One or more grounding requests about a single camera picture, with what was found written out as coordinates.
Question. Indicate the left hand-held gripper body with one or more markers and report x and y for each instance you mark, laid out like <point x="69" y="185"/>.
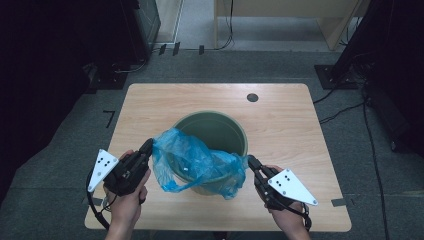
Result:
<point x="125" y="176"/>

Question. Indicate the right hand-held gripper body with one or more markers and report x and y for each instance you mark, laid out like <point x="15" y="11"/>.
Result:
<point x="288" y="188"/>

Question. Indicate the blue plastic bag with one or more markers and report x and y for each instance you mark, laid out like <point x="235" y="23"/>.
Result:
<point x="193" y="160"/>

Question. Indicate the green plastic bin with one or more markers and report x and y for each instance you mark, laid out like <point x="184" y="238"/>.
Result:
<point x="216" y="133"/>

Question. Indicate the person's right hand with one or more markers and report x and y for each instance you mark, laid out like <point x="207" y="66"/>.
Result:
<point x="288" y="220"/>

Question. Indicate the person's left hand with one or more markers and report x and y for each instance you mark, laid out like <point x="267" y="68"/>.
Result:
<point x="126" y="210"/>

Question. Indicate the grey tape piece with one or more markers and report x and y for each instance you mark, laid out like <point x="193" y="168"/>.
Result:
<point x="338" y="202"/>
<point x="97" y="201"/>

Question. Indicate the dark round table grommet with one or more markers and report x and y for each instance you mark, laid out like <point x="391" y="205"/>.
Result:
<point x="252" y="97"/>

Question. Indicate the dark glass-front cabinet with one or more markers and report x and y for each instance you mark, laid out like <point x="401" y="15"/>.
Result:
<point x="146" y="26"/>

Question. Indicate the light wooden desk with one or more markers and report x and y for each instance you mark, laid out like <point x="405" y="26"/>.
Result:
<point x="283" y="8"/>

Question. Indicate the black stand base plate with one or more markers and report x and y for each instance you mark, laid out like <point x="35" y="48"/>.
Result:
<point x="333" y="78"/>
<point x="110" y="80"/>

